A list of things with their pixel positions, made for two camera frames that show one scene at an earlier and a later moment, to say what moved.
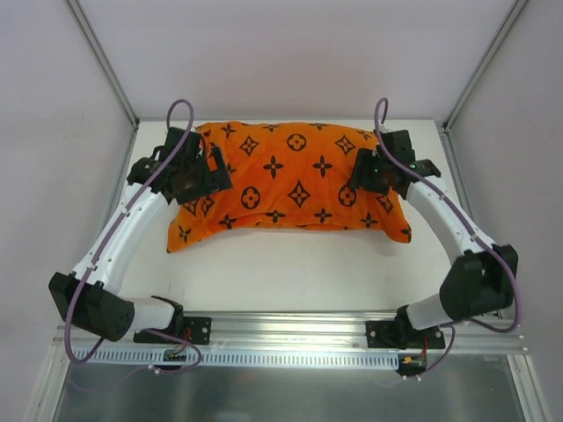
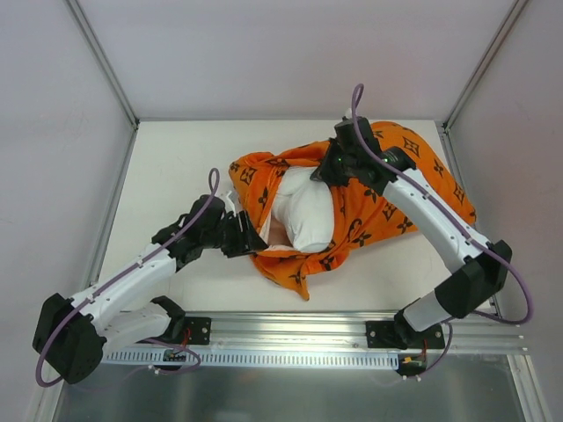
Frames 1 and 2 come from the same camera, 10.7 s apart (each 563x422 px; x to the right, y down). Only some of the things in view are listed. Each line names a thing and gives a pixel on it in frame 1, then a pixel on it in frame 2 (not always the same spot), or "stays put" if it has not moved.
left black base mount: x=195 y=331 stays put
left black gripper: x=215 y=177 -> x=237 y=235
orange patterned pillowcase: x=288 y=176 -> x=364 y=213
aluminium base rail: x=303 y=331 stays put
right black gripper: x=363 y=171 stays put
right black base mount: x=402 y=335 stays put
